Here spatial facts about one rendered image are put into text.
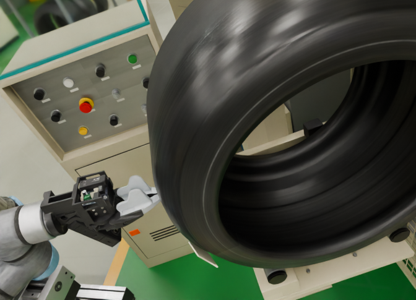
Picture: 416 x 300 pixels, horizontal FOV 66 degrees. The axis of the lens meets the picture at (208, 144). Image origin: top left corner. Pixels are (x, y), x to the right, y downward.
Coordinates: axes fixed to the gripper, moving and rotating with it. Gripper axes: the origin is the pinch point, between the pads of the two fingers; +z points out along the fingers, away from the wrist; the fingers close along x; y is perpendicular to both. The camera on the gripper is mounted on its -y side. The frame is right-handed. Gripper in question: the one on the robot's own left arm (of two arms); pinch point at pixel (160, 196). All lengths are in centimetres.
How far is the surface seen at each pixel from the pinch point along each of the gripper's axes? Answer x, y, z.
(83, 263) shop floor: 81, -124, -77
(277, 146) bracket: 24.0, -17.3, 32.0
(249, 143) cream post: 26.4, -15.7, 24.7
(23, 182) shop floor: 187, -131, -146
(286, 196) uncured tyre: 8.6, -21.1, 28.8
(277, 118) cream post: 26.3, -9.2, 33.4
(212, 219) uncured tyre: -12.6, 5.2, 8.5
